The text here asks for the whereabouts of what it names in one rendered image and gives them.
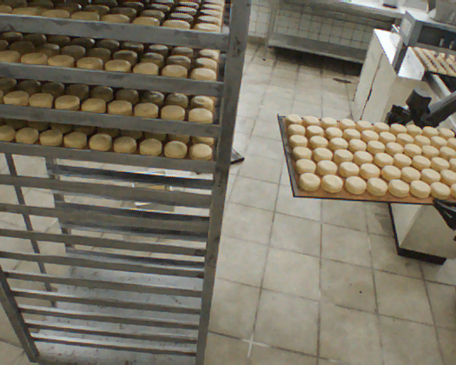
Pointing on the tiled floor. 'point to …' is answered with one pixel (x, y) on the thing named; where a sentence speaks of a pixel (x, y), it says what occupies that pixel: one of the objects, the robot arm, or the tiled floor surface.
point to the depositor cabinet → (385, 81)
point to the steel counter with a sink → (333, 43)
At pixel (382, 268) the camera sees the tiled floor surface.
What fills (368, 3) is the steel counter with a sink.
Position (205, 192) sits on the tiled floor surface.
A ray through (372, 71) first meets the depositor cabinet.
